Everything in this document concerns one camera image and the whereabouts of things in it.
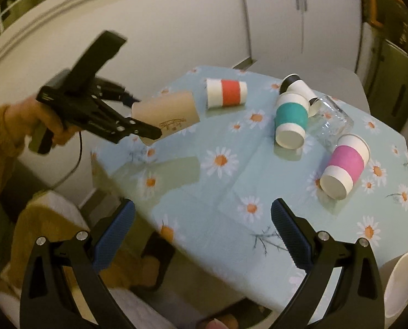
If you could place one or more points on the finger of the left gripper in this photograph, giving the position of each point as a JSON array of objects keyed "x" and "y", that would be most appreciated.
[
  {"x": 128, "y": 99},
  {"x": 139, "y": 128}
]

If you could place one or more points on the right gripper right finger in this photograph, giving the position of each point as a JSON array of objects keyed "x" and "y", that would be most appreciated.
[{"x": 357, "y": 300}]

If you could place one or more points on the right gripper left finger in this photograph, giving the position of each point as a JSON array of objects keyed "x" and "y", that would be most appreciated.
[{"x": 47, "y": 301}]

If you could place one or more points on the brown paper cup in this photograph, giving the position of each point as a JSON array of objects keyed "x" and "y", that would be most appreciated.
[{"x": 172, "y": 112}]

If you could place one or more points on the red banded paper cup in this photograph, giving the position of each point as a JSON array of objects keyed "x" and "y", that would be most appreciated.
[{"x": 226, "y": 93}]

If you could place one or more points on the pink banded paper cup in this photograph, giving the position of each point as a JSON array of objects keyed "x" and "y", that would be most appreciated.
[{"x": 347, "y": 162}]

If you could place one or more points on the teal banded paper cup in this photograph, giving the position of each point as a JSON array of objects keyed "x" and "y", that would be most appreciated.
[{"x": 291, "y": 120}]

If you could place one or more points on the black and white cup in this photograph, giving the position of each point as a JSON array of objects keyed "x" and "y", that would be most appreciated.
[{"x": 294, "y": 84}]

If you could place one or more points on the left hand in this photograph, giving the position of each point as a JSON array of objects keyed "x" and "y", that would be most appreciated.
[{"x": 21, "y": 120}]

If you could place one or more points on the beige ceramic mug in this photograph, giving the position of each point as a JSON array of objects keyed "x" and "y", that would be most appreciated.
[{"x": 394, "y": 278}]

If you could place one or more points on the black slipper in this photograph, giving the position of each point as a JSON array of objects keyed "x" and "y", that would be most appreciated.
[{"x": 155, "y": 260}]

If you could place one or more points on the daisy print blue tablecloth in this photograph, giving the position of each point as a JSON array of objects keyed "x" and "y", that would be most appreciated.
[{"x": 209, "y": 188}]

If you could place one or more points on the dark green folded table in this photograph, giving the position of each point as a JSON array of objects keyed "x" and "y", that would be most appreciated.
[{"x": 388, "y": 90}]

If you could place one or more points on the white cabinet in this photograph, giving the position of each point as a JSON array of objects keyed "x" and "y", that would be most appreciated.
[{"x": 313, "y": 31}]

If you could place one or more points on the orange cardboard box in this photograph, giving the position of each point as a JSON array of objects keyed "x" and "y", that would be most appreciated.
[{"x": 382, "y": 10}]

